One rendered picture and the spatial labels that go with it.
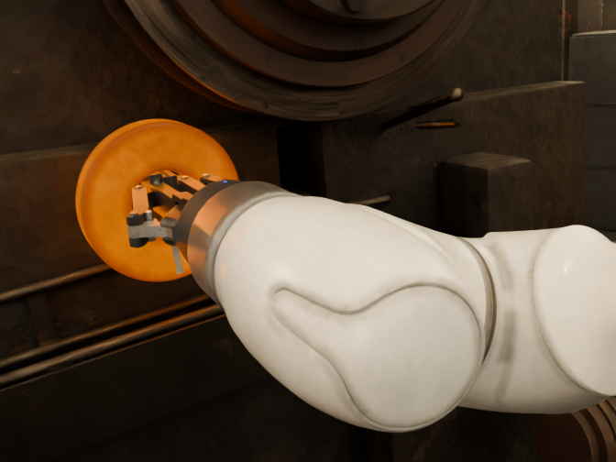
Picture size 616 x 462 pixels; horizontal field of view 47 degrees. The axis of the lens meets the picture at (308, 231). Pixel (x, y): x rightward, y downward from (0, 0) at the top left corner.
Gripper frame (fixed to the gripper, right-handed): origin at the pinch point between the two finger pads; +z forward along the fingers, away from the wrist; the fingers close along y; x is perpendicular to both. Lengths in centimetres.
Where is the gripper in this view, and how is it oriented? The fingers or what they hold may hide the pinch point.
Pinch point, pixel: (159, 184)
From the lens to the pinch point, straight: 68.2
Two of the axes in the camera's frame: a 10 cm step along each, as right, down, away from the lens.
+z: -4.7, -2.5, 8.5
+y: 8.8, -1.9, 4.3
